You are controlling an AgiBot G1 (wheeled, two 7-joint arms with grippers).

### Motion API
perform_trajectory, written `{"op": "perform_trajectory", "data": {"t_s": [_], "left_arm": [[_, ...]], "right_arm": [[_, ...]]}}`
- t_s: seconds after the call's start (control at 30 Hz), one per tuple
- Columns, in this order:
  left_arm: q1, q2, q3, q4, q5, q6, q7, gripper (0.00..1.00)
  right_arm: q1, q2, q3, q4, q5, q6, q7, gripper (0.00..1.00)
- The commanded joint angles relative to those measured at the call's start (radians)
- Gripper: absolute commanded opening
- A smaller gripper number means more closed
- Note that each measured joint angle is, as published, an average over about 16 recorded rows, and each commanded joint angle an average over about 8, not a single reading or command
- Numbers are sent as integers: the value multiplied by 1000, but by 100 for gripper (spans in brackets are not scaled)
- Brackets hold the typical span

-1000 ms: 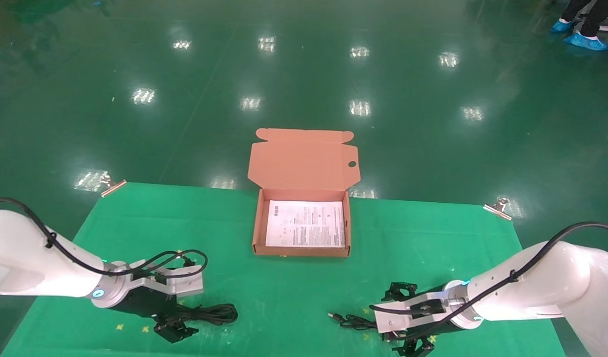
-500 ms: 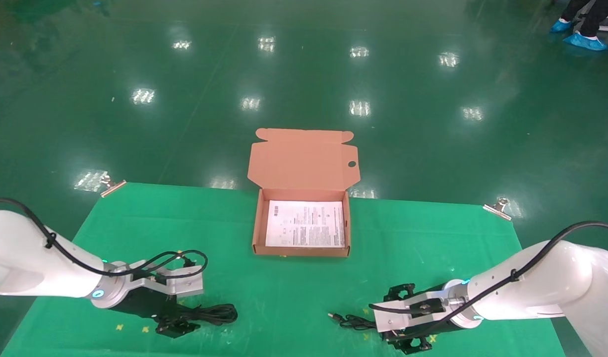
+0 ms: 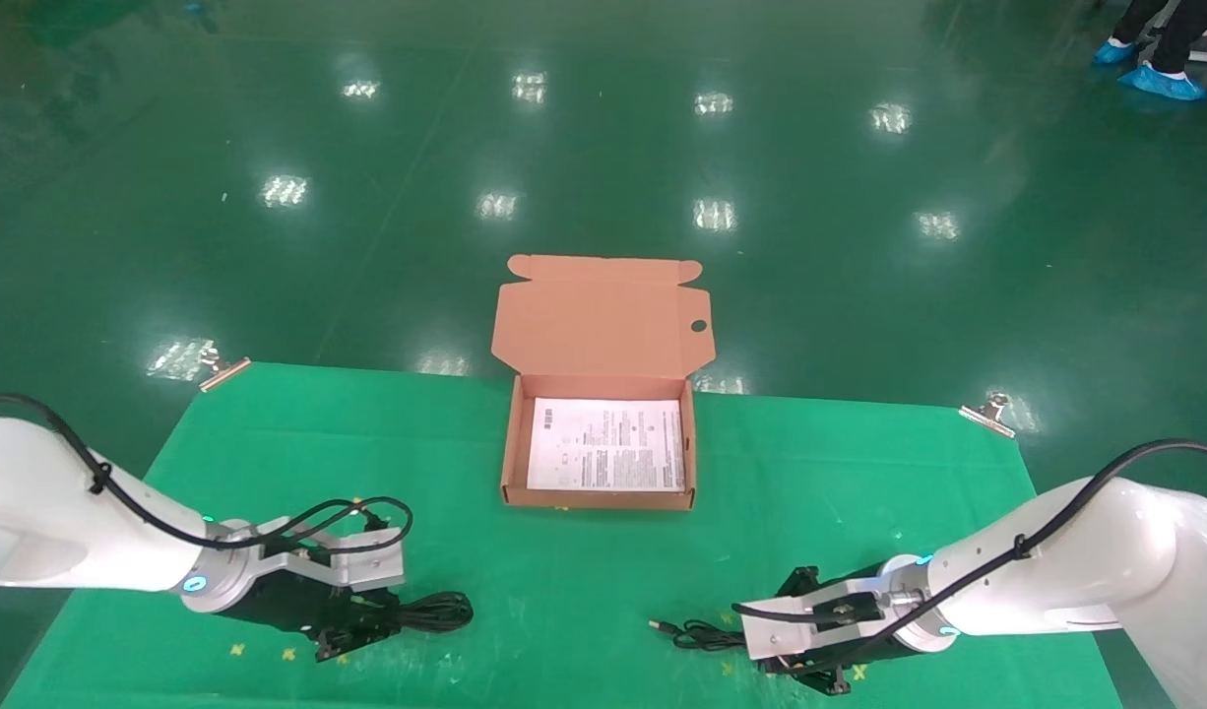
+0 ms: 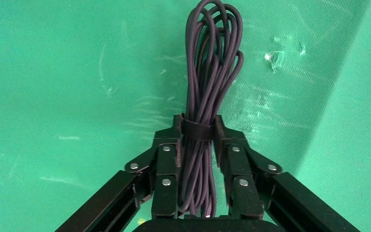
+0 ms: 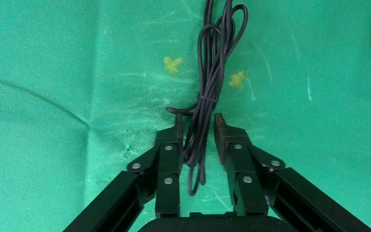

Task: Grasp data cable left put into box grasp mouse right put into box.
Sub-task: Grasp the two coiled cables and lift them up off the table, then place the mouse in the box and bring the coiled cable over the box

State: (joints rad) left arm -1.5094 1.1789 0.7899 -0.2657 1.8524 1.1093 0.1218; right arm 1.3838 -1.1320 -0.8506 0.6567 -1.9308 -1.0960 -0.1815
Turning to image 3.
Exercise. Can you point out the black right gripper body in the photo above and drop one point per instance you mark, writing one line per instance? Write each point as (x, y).
(904, 615)

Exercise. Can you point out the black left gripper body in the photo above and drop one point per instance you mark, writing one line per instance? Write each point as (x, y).
(288, 606)

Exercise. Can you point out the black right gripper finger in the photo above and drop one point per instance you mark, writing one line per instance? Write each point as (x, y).
(802, 583)
(810, 675)

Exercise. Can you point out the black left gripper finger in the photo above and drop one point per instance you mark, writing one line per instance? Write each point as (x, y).
(377, 606)
(352, 640)

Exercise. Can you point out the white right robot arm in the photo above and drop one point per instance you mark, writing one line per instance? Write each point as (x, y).
(1106, 561)

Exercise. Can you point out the brown cardboard box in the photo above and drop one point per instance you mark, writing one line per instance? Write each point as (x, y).
(594, 325)

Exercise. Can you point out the green table mat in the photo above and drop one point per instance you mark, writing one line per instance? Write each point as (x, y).
(564, 591)

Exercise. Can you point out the metal binder clip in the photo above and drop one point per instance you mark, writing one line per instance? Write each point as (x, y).
(987, 418)
(224, 374)

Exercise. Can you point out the white printed paper leaflet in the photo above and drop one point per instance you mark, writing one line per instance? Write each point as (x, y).
(603, 443)

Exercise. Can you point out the person in black trousers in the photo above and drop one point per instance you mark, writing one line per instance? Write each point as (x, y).
(1170, 84)

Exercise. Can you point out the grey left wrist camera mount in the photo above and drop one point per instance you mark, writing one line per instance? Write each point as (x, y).
(367, 566)

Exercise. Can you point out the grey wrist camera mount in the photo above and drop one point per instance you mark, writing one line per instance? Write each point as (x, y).
(367, 566)
(776, 635)

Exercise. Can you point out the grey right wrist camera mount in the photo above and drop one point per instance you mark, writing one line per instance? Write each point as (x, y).
(776, 635)

